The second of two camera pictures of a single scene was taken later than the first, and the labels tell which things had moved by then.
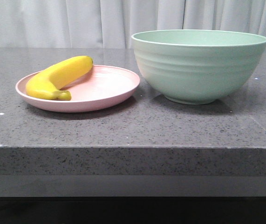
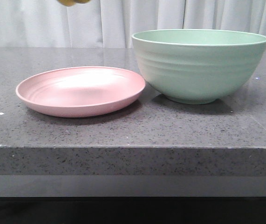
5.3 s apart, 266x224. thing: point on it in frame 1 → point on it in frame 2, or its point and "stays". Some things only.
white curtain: x=111 y=24 stays
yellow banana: x=47 y=83 → x=71 y=3
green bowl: x=197 y=66 stays
